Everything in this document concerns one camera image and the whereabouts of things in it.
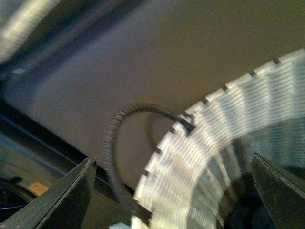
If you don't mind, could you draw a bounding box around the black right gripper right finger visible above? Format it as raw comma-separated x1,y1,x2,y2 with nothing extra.
252,153,305,229

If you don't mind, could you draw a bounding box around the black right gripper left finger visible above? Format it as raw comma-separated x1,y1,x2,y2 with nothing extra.
0,157,96,229

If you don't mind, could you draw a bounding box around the grey front-load washing machine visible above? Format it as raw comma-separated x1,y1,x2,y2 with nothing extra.
0,99,130,229

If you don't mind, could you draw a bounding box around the orange warning sticker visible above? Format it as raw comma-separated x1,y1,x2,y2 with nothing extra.
26,182,49,197

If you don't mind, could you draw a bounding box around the white woven laundry basket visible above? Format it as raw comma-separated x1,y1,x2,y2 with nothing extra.
131,49,305,229

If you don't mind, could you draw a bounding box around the brown cabinet side panel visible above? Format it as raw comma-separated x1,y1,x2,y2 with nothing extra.
0,0,305,191

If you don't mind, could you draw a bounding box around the dark braided basket handle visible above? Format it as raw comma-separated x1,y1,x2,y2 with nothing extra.
102,103,195,225

